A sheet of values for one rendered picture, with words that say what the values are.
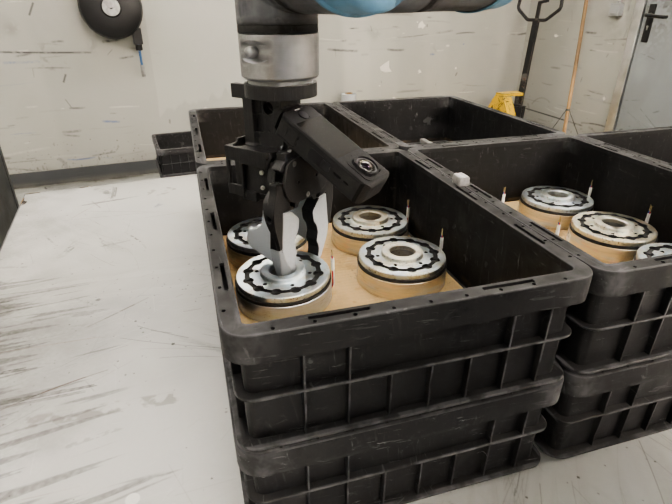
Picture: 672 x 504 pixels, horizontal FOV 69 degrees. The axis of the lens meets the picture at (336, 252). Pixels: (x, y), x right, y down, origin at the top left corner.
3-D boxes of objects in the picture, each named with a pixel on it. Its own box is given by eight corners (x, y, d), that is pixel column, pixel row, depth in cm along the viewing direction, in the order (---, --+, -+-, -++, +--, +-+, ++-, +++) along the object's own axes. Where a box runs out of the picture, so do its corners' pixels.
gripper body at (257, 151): (274, 180, 58) (267, 74, 53) (333, 194, 54) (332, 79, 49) (227, 199, 53) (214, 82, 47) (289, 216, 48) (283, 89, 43)
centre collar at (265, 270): (308, 282, 51) (308, 277, 51) (261, 287, 51) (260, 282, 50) (303, 259, 55) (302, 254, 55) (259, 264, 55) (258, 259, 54)
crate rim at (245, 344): (597, 300, 40) (604, 275, 39) (225, 370, 32) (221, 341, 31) (402, 163, 74) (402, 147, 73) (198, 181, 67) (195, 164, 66)
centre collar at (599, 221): (643, 231, 63) (645, 227, 63) (612, 236, 62) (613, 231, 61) (614, 217, 67) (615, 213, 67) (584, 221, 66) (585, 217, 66)
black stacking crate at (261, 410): (568, 389, 45) (599, 280, 39) (240, 467, 37) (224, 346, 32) (397, 222, 78) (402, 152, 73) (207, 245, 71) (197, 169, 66)
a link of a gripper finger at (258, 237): (256, 272, 57) (260, 195, 55) (296, 287, 54) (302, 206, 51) (237, 279, 55) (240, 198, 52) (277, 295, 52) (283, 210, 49)
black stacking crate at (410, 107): (554, 202, 86) (568, 137, 81) (399, 221, 79) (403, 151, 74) (447, 145, 120) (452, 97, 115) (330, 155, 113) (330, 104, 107)
